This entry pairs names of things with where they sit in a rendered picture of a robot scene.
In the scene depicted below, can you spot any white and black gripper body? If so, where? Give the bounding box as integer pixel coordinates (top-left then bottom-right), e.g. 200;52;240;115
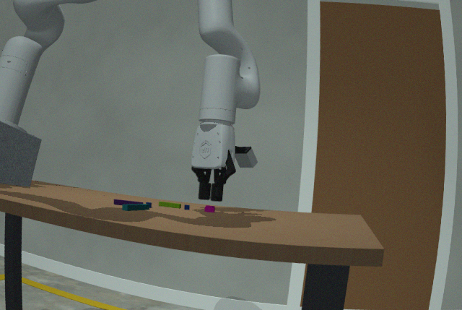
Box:
191;122;235;170

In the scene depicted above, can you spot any turquoise rod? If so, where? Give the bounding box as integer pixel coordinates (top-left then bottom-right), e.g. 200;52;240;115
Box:
122;204;149;211

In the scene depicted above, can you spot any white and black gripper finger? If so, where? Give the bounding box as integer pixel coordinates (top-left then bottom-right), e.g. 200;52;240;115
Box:
191;167;212;200
211;150;236;202

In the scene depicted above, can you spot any purple rod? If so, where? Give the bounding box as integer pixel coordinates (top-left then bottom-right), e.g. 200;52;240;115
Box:
114;199;143;205

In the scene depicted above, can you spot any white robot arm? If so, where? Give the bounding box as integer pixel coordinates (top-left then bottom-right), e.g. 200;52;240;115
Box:
0;0;260;168

